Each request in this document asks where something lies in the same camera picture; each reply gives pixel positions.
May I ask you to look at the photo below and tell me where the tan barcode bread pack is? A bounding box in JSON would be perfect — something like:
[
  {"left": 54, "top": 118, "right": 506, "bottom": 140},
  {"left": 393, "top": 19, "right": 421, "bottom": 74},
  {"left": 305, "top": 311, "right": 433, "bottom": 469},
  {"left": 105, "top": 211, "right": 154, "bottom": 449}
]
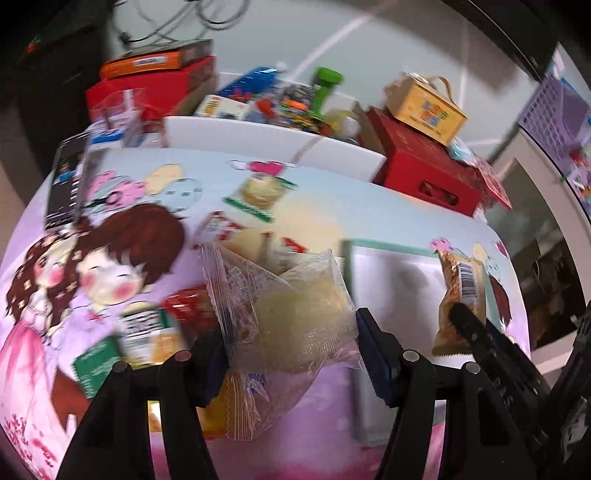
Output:
[{"left": 432, "top": 250, "right": 486, "bottom": 356}]

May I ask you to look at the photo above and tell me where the clear pack yellow cake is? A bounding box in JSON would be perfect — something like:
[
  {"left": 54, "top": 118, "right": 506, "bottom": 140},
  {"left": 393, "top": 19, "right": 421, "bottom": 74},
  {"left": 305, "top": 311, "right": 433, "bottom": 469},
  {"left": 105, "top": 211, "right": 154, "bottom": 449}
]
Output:
[{"left": 198, "top": 243, "right": 361, "bottom": 441}]

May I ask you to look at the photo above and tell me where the green edged cookie pack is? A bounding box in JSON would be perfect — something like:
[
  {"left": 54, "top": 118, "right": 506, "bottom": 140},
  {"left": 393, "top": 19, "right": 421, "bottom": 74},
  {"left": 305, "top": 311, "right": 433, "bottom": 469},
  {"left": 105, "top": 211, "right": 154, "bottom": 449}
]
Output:
[{"left": 223, "top": 173, "right": 297, "bottom": 223}]

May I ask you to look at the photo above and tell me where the dark green snack pack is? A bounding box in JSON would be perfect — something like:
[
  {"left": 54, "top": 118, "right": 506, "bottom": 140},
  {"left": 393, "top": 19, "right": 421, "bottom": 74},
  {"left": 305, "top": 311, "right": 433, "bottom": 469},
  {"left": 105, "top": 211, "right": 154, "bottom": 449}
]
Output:
[{"left": 73, "top": 336, "right": 122, "bottom": 399}]

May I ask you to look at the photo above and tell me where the white green biscuit pack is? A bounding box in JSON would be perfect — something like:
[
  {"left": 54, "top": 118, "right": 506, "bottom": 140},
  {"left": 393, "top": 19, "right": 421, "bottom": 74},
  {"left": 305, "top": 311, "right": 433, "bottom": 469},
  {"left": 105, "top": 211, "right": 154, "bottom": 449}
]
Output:
[{"left": 118, "top": 302, "right": 185, "bottom": 367}]

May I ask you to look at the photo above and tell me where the yellow snack pack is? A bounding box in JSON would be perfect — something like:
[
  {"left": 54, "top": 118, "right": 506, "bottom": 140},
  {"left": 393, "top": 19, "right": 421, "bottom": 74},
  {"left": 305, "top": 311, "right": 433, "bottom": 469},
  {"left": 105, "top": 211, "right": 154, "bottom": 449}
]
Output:
[{"left": 147, "top": 381, "right": 235, "bottom": 440}]

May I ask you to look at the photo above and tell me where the red snack pack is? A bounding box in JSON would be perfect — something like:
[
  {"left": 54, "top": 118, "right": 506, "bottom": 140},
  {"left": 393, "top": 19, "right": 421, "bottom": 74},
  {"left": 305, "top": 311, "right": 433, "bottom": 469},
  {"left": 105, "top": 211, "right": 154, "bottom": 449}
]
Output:
[{"left": 161, "top": 284, "right": 217, "bottom": 341}]

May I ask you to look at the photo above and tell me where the cartoon printed tablecloth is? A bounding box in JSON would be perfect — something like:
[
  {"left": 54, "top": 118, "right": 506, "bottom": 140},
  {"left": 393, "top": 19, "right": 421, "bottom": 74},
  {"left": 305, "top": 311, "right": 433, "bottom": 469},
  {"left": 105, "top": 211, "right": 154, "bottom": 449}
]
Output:
[{"left": 1, "top": 148, "right": 530, "bottom": 479}]

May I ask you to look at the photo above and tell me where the white orange snack pack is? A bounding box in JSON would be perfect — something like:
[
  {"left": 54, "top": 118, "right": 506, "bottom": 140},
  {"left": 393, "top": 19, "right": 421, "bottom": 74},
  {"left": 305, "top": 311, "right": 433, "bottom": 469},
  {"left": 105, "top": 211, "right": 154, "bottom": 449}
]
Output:
[{"left": 230, "top": 227, "right": 311, "bottom": 278}]

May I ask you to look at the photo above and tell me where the dark red gift box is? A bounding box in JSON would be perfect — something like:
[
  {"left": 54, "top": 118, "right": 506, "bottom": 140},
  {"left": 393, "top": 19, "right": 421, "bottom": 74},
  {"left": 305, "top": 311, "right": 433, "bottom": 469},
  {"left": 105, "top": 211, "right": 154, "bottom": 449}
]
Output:
[{"left": 367, "top": 107, "right": 483, "bottom": 217}]

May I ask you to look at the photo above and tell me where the red white small pack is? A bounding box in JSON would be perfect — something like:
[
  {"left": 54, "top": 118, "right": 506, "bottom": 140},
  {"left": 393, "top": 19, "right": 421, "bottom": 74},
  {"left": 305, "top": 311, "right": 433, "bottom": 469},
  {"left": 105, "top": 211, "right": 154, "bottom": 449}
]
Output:
[{"left": 193, "top": 210, "right": 245, "bottom": 244}]

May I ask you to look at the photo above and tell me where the purple plastic basket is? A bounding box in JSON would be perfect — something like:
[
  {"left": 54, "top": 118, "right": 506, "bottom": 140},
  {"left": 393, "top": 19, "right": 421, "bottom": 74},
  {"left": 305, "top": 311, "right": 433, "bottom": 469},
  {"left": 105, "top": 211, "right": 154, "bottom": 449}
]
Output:
[{"left": 518, "top": 75, "right": 590, "bottom": 216}]

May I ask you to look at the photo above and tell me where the clear plastic bottle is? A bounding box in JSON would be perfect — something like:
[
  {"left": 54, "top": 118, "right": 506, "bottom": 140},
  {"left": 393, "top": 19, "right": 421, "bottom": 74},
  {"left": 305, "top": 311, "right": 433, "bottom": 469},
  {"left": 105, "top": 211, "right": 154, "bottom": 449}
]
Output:
[{"left": 329, "top": 110, "right": 361, "bottom": 145}]

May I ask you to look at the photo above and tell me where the smartphone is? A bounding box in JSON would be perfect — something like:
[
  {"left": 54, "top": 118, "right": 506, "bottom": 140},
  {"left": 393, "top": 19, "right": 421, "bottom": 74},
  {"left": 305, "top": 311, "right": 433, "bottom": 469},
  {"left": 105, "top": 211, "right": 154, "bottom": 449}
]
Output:
[{"left": 44, "top": 131, "right": 91, "bottom": 231}]

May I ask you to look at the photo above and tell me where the green dumbbell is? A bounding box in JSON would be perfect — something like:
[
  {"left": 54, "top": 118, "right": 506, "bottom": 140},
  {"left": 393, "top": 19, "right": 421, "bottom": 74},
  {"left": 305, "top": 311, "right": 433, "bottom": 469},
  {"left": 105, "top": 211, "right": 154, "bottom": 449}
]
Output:
[{"left": 310, "top": 67, "right": 344, "bottom": 118}]

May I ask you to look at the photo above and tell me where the clear plastic box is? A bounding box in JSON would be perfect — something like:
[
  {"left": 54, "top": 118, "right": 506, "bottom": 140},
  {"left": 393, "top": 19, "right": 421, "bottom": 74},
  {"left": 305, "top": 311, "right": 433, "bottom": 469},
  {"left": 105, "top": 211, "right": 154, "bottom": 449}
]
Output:
[{"left": 87, "top": 89, "right": 146, "bottom": 150}]

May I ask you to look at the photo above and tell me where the blue bead bottle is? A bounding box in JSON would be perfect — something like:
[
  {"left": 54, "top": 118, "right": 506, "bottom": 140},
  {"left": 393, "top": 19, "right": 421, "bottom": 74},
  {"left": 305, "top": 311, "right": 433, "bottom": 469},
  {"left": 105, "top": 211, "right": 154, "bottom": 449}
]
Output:
[{"left": 216, "top": 66, "right": 281, "bottom": 102}]

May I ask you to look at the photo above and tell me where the white card game box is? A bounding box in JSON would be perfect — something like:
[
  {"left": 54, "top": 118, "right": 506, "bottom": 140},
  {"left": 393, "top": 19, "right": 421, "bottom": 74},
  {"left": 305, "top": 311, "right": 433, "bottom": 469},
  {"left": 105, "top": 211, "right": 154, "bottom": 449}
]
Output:
[{"left": 194, "top": 94, "right": 249, "bottom": 120}]

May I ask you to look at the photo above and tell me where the red flat box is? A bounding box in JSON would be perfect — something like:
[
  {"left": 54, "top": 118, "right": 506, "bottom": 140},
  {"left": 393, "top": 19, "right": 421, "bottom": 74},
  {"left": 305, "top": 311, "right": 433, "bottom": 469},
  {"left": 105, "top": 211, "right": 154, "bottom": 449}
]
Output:
[{"left": 85, "top": 55, "right": 216, "bottom": 115}]

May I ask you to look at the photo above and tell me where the orange flat box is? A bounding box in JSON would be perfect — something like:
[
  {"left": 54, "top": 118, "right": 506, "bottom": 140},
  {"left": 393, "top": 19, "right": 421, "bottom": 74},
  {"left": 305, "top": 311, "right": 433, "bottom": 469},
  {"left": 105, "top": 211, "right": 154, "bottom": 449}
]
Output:
[{"left": 100, "top": 39, "right": 213, "bottom": 80}]

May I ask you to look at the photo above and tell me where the black key ring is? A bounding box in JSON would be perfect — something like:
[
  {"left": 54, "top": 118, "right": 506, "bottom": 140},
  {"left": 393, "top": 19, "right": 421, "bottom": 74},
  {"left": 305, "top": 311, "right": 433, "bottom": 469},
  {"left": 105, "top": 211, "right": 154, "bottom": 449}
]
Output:
[{"left": 80, "top": 192, "right": 122, "bottom": 211}]

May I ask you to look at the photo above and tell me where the yellow handled gift box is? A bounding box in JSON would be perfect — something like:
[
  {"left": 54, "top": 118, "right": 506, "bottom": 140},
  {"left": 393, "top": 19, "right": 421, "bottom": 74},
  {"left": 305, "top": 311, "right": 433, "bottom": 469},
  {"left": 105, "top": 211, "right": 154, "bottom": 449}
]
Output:
[{"left": 384, "top": 72, "right": 468, "bottom": 146}]

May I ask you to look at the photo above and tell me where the black cable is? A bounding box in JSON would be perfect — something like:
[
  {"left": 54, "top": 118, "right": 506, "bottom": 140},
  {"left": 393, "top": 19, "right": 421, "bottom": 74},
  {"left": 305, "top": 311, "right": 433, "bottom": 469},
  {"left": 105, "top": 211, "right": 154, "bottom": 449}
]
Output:
[{"left": 117, "top": 0, "right": 253, "bottom": 47}]

